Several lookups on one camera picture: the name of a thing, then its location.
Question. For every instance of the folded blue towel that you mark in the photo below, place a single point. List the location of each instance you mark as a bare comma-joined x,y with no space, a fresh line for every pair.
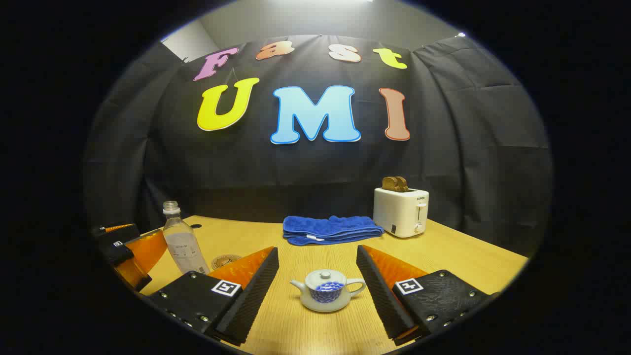
330,229

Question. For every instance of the round brown coaster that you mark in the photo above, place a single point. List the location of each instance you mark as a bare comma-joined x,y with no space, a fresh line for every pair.
224,261

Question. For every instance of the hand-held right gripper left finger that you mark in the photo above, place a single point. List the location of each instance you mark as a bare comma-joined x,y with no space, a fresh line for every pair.
246,301

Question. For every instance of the clear plastic water bottle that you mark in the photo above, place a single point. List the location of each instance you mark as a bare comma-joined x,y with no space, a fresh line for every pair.
183,246

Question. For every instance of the white toaster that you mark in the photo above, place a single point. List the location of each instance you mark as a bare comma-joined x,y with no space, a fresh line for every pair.
399,217

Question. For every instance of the white blue-patterned teacup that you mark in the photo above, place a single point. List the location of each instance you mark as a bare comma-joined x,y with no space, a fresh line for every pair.
325,300

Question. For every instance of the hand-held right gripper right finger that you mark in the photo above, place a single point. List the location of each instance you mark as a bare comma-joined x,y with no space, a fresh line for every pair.
382,296

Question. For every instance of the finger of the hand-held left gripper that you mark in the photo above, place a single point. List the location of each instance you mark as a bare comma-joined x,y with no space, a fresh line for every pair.
145,251
118,233

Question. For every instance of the black backdrop cloth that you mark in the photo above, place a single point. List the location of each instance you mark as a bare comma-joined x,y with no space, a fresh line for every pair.
443,148

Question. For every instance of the brown toast slice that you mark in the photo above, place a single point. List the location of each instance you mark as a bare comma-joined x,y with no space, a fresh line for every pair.
389,185
403,184

